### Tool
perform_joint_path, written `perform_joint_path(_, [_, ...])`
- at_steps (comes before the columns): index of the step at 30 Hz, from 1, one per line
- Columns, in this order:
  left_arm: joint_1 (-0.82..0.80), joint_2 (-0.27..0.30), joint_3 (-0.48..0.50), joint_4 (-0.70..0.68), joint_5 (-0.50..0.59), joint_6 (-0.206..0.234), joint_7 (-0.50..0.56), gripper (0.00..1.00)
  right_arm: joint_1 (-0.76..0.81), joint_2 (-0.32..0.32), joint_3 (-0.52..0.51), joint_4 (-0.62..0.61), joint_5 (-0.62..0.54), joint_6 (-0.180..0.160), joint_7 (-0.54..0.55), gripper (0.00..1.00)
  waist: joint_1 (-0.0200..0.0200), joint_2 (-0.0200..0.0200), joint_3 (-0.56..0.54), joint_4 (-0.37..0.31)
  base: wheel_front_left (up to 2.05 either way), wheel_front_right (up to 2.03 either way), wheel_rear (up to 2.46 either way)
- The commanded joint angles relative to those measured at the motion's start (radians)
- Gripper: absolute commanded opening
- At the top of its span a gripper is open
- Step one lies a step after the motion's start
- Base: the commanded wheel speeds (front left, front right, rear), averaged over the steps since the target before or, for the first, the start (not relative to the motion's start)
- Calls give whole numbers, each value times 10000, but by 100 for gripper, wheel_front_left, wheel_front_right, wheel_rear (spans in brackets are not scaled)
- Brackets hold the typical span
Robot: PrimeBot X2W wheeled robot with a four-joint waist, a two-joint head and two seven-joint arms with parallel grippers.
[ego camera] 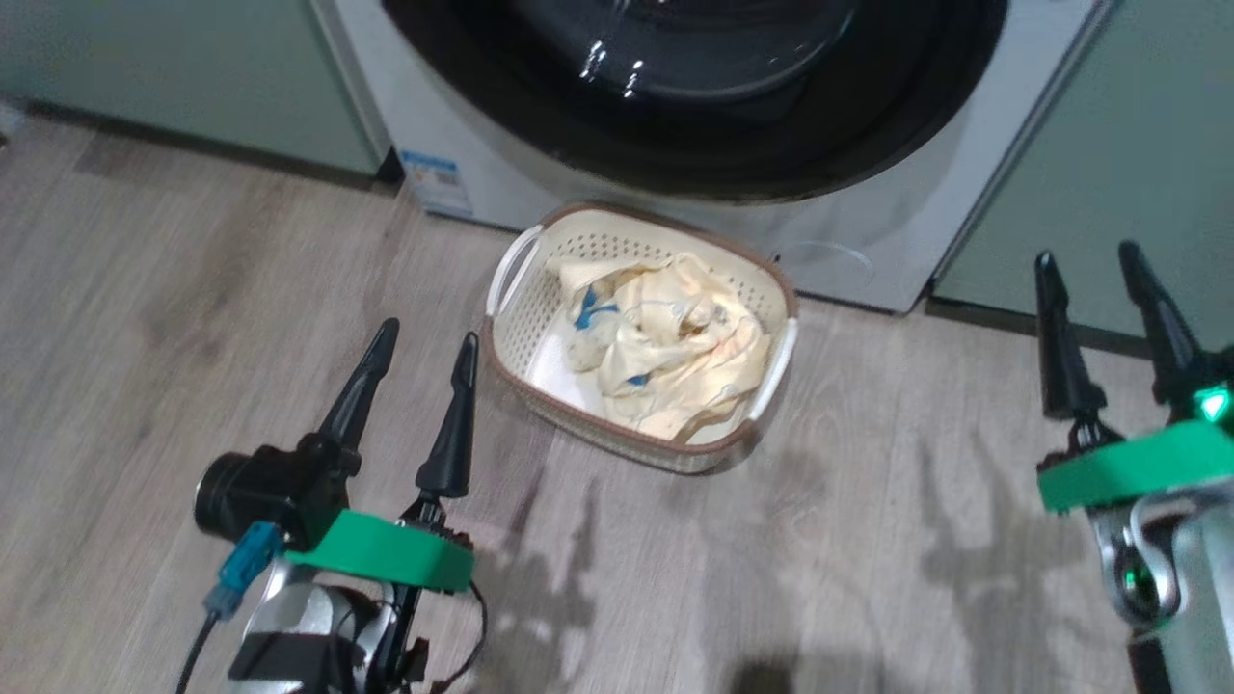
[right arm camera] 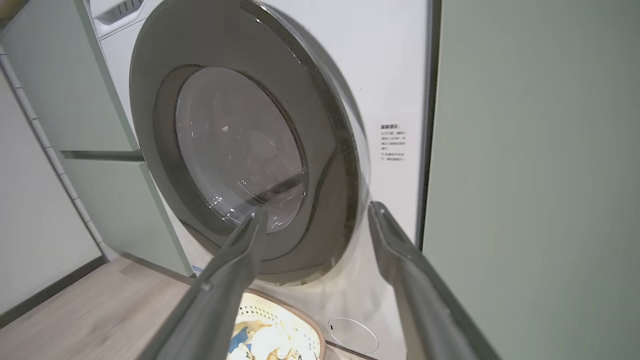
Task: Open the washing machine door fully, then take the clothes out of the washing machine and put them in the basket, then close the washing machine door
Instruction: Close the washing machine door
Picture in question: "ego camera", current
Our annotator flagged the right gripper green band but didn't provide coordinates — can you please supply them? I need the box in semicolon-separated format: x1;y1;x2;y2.
1034;239;1234;515

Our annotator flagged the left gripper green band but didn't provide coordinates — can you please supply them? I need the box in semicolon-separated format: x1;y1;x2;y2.
284;318;480;681

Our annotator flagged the cream garment with bear print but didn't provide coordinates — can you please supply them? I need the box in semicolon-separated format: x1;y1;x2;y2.
596;357;765;442

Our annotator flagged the cream garment with orange print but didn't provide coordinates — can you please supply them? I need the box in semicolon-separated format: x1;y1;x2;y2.
547;252;773;388

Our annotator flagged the black round glass washer door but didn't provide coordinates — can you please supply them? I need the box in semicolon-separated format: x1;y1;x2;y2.
381;0;1009;204

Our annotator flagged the cream perforated basket brown rim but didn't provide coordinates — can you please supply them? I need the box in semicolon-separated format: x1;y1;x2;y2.
480;200;800;476

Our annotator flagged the white front-load washing machine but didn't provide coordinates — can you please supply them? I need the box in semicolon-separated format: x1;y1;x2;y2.
313;0;1125;315

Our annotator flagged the pale green cabinet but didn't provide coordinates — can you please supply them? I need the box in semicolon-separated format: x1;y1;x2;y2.
928;0;1234;350
0;0;391;179

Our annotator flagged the blue white energy label sticker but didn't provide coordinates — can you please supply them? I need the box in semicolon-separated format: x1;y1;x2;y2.
399;149;474;219

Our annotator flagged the oval washer filter cover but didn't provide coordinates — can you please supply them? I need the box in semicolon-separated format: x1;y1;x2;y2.
775;240;874;282

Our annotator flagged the thin black left gripper cable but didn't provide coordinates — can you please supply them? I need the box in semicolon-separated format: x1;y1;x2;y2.
422;582;489;691

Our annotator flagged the blue left cable connector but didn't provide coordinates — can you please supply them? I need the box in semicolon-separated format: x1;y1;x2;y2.
203;520;283;619

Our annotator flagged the black left camera cable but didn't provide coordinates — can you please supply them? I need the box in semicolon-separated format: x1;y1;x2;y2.
174;610;220;694

